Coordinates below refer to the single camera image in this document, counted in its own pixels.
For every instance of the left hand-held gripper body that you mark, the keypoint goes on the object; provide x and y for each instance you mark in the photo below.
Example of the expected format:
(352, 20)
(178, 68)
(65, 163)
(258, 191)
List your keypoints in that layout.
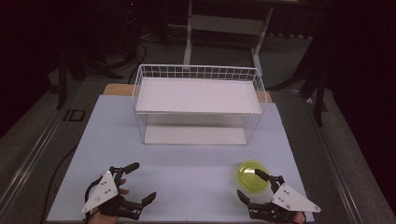
(102, 191)

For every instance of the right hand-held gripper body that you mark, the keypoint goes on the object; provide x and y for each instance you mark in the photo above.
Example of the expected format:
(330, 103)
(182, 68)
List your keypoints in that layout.
(291, 199)

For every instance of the green plastic bowl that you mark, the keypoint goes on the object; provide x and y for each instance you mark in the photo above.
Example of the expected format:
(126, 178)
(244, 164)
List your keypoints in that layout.
(247, 180)

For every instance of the person's right hand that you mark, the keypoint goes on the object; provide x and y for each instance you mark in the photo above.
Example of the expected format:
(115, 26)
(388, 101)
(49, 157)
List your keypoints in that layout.
(299, 219)

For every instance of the person's left hand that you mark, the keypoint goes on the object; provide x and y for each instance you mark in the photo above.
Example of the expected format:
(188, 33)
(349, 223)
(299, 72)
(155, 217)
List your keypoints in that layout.
(102, 219)

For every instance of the white table mat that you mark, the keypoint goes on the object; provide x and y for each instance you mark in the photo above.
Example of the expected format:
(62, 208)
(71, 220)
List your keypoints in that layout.
(186, 180)

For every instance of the black metal stand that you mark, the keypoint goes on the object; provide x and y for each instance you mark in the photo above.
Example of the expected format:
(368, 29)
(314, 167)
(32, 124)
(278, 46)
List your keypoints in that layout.
(61, 81)
(319, 93)

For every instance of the metal floor rail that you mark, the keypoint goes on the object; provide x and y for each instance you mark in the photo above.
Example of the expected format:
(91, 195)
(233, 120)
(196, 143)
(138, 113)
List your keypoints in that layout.
(34, 152)
(336, 161)

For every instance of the white metal table frame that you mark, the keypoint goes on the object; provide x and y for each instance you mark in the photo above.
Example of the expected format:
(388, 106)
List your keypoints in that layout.
(227, 25)

